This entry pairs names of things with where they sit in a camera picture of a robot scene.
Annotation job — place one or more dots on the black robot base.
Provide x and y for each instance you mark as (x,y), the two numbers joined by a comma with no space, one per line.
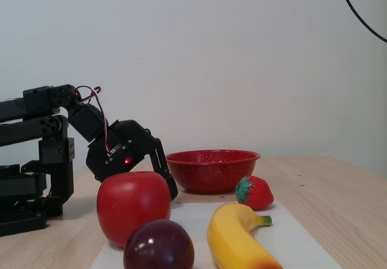
(18,208)

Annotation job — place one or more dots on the white paper sheet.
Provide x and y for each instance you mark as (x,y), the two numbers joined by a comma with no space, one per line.
(296,245)

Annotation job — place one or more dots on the dark purple toy plum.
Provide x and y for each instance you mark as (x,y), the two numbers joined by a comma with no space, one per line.
(157,248)

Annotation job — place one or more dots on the red toy strawberry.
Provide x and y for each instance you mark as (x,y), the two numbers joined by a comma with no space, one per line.
(257,193)

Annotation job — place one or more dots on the red speckled bowl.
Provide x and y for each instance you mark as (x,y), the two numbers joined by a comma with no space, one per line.
(208,175)

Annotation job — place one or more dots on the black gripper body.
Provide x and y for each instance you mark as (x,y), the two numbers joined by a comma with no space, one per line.
(136,137)

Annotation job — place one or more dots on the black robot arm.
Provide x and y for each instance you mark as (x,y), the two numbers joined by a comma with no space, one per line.
(33,102)

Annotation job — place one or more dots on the yellow toy banana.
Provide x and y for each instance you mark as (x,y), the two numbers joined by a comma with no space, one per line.
(229,238)

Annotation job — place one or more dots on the red toy apple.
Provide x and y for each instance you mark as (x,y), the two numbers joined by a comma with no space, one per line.
(130,202)

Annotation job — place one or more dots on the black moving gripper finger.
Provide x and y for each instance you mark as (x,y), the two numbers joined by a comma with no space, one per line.
(161,163)

